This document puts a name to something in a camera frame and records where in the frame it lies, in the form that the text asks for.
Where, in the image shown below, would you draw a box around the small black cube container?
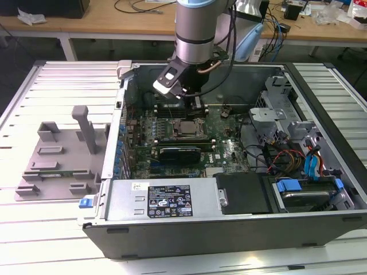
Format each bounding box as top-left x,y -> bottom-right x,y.
283,1 -> 302,21

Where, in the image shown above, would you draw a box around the white red package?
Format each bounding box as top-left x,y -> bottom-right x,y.
348,0 -> 367,29

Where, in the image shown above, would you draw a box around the silver power supply unit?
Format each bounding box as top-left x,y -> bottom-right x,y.
106,177 -> 227,221

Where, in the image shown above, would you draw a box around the black power wire bundle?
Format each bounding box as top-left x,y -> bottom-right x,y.
262,130 -> 290,174

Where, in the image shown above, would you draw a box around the black desktop tower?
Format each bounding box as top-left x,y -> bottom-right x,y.
259,0 -> 271,26

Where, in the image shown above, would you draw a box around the hard disk in blue carrier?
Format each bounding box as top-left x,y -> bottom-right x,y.
274,177 -> 345,213

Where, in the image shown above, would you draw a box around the silver CPU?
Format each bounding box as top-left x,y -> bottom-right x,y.
179,121 -> 199,135

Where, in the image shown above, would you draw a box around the red yellow power wires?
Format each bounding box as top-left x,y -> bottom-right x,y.
266,147 -> 307,174

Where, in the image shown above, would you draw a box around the blue flat data wire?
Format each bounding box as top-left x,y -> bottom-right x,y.
303,153 -> 325,180

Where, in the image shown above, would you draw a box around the crumpled clear plastic bag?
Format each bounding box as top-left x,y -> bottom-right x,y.
16,7 -> 47,26

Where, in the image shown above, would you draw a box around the grey parts rack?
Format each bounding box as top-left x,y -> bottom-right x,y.
14,105 -> 111,202

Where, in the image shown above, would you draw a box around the silver finned heat sink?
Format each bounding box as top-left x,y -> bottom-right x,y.
205,167 -> 228,176

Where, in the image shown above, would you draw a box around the pile of clear bags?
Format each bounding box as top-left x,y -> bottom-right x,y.
314,2 -> 355,26

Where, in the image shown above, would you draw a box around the green RAM stick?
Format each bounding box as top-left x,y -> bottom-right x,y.
24,169 -> 89,176

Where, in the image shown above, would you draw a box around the CPU socket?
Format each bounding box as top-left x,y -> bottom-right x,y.
171,117 -> 206,140

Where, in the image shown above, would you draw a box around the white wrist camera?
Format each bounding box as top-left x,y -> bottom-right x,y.
153,64 -> 186,100

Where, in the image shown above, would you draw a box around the black plastic shroud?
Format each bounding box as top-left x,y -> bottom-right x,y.
215,172 -> 272,216

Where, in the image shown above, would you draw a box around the green motherboard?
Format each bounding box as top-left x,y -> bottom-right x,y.
124,105 -> 250,178

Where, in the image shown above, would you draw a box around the black graphics card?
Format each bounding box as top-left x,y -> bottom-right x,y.
158,146 -> 202,166

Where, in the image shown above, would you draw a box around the silver metal drive cage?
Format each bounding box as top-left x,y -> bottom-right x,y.
248,74 -> 326,161

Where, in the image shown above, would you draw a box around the blue case latch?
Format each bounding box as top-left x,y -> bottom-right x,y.
78,197 -> 95,209

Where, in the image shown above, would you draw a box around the grey case corner handle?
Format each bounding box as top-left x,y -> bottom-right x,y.
116,59 -> 135,80

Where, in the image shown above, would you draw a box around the black RAM slot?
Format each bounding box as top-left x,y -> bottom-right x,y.
154,141 -> 216,145
154,144 -> 216,148
154,146 -> 216,151
154,103 -> 209,108
154,112 -> 209,116
154,138 -> 216,142
154,109 -> 209,113
154,106 -> 209,111

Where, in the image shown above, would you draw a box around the open black PC case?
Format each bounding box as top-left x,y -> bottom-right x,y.
77,59 -> 367,260

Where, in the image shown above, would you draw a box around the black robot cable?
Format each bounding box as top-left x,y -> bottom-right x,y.
182,2 -> 239,97

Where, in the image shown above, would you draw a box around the wooden desk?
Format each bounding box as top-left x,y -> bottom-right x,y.
0,0 -> 367,61

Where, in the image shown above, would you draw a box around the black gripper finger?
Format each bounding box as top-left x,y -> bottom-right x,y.
190,96 -> 203,115

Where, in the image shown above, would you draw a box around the black equipment box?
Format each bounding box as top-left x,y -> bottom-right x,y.
0,0 -> 90,19

